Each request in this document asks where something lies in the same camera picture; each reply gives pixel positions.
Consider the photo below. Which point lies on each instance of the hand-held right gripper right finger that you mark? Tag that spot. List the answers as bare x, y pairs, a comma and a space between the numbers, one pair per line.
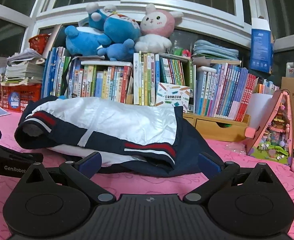
208, 164

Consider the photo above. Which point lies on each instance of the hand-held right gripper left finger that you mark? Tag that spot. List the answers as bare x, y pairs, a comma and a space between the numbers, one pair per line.
90, 162

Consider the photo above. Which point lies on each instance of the navy white jacket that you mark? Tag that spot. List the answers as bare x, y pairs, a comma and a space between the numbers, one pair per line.
137, 120

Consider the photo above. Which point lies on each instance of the wooden drawer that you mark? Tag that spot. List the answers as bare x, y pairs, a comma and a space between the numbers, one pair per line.
212, 132

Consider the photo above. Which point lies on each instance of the wooden drawer unit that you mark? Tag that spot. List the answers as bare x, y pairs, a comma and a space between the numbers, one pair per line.
219, 130

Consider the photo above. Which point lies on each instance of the red plastic crate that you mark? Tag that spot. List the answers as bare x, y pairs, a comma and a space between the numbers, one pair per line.
19, 97

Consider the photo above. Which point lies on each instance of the stack of papers and books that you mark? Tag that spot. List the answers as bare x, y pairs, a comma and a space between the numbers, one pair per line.
24, 70

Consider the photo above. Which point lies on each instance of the pink miniature dollhouse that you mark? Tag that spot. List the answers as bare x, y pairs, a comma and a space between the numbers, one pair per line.
274, 135

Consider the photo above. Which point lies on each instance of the row of pink blue books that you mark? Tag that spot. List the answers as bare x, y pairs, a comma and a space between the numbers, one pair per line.
224, 92

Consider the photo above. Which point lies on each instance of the white printed box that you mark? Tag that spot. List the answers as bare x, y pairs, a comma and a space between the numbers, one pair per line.
173, 95

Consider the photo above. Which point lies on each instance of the row of picture books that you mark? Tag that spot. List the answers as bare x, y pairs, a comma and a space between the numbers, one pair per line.
104, 85

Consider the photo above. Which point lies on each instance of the row of tall blue books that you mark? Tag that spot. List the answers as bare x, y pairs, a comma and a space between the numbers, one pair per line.
53, 75

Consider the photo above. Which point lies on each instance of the white shelf board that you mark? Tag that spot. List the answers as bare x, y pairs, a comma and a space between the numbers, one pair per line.
104, 63

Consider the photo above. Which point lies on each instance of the row of green yellow books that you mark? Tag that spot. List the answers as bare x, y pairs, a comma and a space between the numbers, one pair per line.
147, 77

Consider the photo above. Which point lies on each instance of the red plastic basket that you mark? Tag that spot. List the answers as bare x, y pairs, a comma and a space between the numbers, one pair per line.
39, 43

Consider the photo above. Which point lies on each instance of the stack of teal folders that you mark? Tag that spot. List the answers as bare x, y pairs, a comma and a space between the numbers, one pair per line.
215, 50

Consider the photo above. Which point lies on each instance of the green red toys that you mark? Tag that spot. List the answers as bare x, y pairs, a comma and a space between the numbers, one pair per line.
183, 52

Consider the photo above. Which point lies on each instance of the blue whale plush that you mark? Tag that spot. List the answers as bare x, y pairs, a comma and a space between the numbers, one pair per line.
84, 40

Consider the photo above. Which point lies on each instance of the blue cardboard box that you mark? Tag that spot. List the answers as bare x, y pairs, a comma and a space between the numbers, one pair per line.
260, 47

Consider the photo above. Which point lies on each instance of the blue white cat plush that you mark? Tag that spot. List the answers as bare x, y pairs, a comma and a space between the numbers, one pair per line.
122, 27

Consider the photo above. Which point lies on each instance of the pink white rabbit plush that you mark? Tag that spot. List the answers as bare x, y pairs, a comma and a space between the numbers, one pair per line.
157, 22

